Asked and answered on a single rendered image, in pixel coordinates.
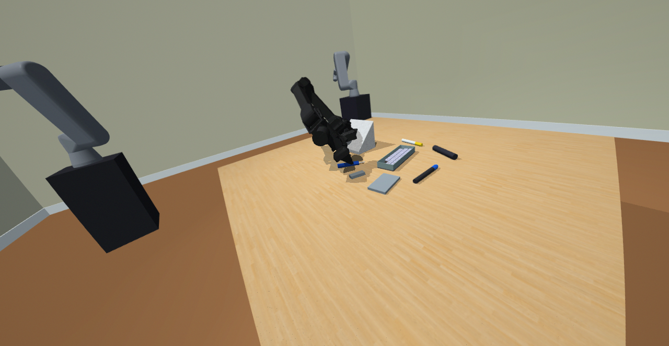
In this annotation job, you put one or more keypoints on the keyboard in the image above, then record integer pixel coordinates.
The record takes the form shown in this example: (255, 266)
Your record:
(396, 157)

